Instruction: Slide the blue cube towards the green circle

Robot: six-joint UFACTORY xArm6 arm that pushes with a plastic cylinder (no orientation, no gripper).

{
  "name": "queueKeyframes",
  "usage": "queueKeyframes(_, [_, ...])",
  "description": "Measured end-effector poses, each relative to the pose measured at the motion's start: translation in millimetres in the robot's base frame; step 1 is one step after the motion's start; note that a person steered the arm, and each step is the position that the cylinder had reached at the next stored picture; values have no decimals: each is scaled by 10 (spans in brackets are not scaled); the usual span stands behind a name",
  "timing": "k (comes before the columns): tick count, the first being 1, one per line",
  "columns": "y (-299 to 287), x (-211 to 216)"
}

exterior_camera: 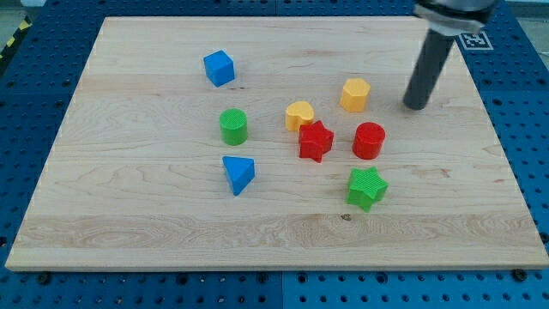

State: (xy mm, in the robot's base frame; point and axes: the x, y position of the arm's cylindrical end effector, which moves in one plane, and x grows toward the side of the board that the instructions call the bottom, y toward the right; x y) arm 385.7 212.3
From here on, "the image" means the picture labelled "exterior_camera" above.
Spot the blue triangle block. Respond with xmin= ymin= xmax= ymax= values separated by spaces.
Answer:
xmin=222 ymin=156 xmax=256 ymax=196

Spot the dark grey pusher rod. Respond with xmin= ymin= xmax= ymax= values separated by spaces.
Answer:
xmin=402 ymin=29 xmax=454 ymax=111

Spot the green cylinder block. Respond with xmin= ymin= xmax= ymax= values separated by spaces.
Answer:
xmin=220 ymin=108 xmax=248 ymax=146

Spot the green star block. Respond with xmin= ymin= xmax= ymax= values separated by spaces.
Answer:
xmin=346 ymin=167 xmax=389 ymax=212

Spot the yellow heart block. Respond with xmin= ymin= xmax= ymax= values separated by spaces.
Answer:
xmin=285 ymin=100 xmax=315 ymax=131

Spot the red cylinder block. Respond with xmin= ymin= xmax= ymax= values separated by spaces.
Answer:
xmin=352 ymin=122 xmax=386 ymax=160

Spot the white fiducial marker tag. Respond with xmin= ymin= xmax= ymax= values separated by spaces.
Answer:
xmin=458 ymin=31 xmax=493 ymax=51

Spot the wooden board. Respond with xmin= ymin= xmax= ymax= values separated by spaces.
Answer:
xmin=6 ymin=17 xmax=548 ymax=271

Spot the blue cube block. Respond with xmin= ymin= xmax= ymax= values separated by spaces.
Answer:
xmin=203 ymin=50 xmax=235 ymax=87

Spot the red star block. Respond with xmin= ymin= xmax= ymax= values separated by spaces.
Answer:
xmin=299 ymin=120 xmax=335 ymax=163

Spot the yellow hexagon block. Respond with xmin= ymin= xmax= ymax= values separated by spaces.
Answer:
xmin=340 ymin=78 xmax=371 ymax=112

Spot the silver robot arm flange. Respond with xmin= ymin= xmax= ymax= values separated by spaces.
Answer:
xmin=413 ymin=0 xmax=497 ymax=36

